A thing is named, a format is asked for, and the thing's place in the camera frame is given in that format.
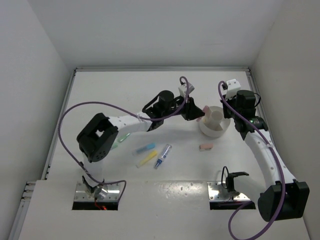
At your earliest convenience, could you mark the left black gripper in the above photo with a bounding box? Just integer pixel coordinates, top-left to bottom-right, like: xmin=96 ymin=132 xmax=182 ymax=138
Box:
xmin=161 ymin=92 xmax=204 ymax=120

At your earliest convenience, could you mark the white round divided container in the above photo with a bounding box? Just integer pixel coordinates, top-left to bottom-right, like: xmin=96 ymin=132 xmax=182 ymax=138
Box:
xmin=199 ymin=106 xmax=231 ymax=139

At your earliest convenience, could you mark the pink highlighter pen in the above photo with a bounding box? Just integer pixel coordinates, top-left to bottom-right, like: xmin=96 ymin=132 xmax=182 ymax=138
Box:
xmin=196 ymin=105 xmax=210 ymax=122

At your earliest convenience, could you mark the blue highlighter pen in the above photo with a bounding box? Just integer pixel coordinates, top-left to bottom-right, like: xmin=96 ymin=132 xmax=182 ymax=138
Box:
xmin=133 ymin=143 xmax=156 ymax=155

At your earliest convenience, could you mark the green highlighter pen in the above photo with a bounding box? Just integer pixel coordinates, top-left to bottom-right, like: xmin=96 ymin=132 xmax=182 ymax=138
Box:
xmin=111 ymin=133 xmax=131 ymax=150

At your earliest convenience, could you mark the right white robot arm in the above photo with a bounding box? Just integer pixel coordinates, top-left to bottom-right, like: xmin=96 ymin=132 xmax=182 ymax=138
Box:
xmin=220 ymin=90 xmax=310 ymax=222

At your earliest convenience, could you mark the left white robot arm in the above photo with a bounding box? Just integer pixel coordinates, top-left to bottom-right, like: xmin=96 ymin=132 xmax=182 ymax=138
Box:
xmin=76 ymin=90 xmax=205 ymax=197

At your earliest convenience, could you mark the clear glue stick blue cap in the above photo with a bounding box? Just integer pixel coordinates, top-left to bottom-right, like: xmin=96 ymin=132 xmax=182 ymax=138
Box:
xmin=154 ymin=144 xmax=172 ymax=169

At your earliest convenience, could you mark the yellow highlighter pen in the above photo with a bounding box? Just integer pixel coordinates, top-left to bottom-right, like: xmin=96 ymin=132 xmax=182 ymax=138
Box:
xmin=136 ymin=150 xmax=158 ymax=168

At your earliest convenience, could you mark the pink eraser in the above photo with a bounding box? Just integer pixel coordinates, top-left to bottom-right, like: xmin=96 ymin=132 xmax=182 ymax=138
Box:
xmin=199 ymin=143 xmax=213 ymax=151

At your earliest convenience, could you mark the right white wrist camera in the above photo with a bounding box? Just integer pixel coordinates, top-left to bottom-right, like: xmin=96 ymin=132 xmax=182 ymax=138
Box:
xmin=222 ymin=79 xmax=241 ymax=100

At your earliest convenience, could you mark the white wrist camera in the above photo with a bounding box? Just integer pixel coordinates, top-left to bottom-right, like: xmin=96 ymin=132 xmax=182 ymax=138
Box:
xmin=222 ymin=79 xmax=241 ymax=100
xmin=178 ymin=83 xmax=195 ymax=98

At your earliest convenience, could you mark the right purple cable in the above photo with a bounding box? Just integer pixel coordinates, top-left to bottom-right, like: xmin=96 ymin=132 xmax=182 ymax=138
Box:
xmin=218 ymin=80 xmax=286 ymax=240

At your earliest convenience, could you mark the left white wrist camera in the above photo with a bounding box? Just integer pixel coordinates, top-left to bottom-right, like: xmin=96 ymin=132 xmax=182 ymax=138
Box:
xmin=178 ymin=83 xmax=195 ymax=98

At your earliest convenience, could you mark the aluminium frame rail right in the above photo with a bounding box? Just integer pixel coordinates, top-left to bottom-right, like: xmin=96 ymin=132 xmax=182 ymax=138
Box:
xmin=246 ymin=68 xmax=277 ymax=150

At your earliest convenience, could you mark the aluminium frame rail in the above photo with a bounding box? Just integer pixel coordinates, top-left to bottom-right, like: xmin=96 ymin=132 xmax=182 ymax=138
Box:
xmin=74 ymin=66 xmax=250 ymax=72
xmin=246 ymin=68 xmax=277 ymax=150
xmin=42 ymin=68 xmax=77 ymax=180

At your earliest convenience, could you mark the aluminium frame rail back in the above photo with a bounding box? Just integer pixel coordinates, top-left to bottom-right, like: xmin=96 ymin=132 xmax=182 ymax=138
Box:
xmin=74 ymin=66 xmax=250 ymax=72

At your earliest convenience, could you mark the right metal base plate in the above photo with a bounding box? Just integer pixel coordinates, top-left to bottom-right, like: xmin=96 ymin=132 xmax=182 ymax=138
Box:
xmin=207 ymin=181 xmax=250 ymax=203

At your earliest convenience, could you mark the metal base plate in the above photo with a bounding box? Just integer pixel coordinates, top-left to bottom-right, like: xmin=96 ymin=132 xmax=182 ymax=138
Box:
xmin=73 ymin=182 xmax=120 ymax=202
xmin=207 ymin=181 xmax=250 ymax=203

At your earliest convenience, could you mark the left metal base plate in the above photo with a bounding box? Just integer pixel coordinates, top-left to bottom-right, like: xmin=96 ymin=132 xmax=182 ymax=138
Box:
xmin=73 ymin=182 xmax=120 ymax=202

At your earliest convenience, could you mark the aluminium frame rail left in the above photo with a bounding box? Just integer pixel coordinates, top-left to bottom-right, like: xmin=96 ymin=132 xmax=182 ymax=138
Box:
xmin=42 ymin=68 xmax=77 ymax=180

